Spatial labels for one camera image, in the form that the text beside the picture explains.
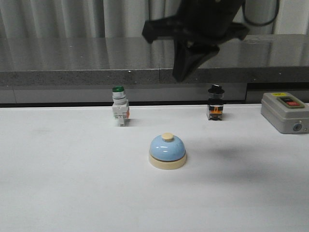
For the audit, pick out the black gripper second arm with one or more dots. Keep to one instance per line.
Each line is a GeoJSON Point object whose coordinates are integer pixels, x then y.
{"type": "Point", "coordinates": [208, 22]}

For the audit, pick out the blue call bell cream base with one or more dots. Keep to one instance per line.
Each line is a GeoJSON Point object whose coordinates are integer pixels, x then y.
{"type": "Point", "coordinates": [167, 152]}

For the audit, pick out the grey push button box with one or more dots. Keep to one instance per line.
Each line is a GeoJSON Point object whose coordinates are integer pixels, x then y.
{"type": "Point", "coordinates": [285, 112]}

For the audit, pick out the grey stone counter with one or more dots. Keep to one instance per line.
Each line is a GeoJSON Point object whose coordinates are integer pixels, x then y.
{"type": "Point", "coordinates": [82, 71]}

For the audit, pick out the grey curtain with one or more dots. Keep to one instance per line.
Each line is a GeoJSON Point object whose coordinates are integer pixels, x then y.
{"type": "Point", "coordinates": [125, 18]}

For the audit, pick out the black rotary selector switch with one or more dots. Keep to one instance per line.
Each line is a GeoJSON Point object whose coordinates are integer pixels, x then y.
{"type": "Point", "coordinates": [215, 102]}

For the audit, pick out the green pilot light switch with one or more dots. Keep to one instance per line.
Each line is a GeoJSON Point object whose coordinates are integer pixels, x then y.
{"type": "Point", "coordinates": [120, 107]}

